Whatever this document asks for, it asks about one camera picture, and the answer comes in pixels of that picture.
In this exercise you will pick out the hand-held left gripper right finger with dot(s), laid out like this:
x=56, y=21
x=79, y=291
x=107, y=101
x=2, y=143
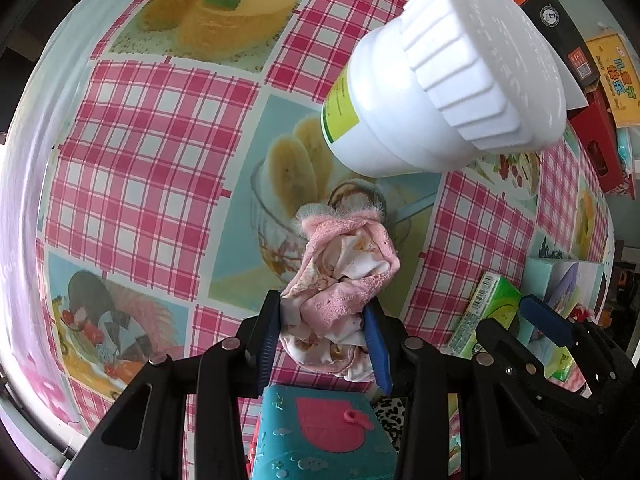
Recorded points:
x=377, y=355

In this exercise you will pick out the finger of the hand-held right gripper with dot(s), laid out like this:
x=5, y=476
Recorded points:
x=505, y=355
x=545, y=317

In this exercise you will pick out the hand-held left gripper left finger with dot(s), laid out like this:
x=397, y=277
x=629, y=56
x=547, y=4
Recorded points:
x=269, y=340

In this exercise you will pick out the green tissue packet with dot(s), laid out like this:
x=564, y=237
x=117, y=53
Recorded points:
x=482, y=305

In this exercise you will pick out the pink lace cloth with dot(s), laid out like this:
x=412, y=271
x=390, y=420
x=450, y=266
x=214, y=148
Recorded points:
x=340, y=280

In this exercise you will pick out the small red plush toy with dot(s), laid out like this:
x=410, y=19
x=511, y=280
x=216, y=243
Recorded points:
x=582, y=314

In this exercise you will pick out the leopard print cloth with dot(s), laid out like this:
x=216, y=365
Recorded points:
x=392, y=412

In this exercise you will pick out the teal box with red flap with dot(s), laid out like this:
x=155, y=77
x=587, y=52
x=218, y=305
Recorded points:
x=320, y=440

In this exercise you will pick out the blue wipes pack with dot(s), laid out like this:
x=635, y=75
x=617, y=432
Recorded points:
x=625, y=150

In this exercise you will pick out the printed pink checked tablecloth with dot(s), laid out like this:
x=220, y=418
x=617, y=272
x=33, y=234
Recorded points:
x=150, y=160

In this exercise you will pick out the white plastic bottle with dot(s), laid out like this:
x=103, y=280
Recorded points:
x=450, y=85

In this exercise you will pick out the black box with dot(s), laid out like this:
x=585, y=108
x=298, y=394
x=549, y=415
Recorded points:
x=565, y=35

